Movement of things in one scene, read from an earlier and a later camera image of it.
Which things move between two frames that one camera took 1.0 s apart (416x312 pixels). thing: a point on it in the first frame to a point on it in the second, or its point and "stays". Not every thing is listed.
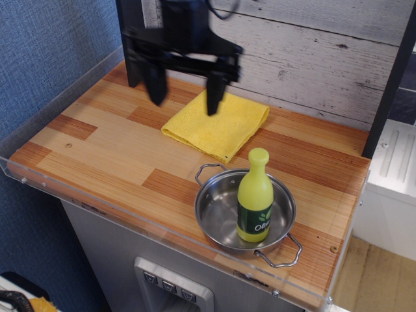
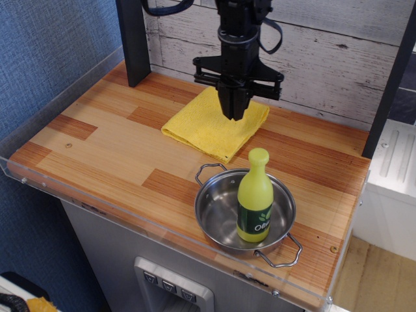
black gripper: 185,29 to 239,63
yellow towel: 221,135 stays
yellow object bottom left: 42,305 stays
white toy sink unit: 387,216 stays
